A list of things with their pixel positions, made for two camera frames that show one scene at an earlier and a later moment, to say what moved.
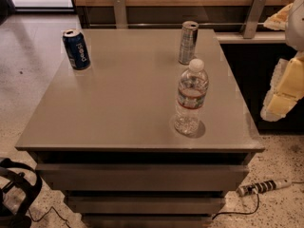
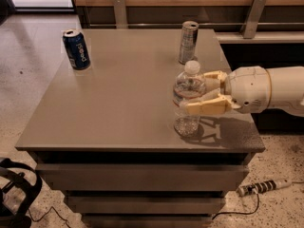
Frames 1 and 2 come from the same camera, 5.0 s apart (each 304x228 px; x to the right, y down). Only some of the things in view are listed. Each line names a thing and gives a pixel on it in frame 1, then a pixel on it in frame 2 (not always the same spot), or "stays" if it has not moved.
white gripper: x=295 y=24 -> x=248 y=88
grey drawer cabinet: x=105 y=135 stays
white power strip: x=262 y=186 stays
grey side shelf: x=237 y=37 stays
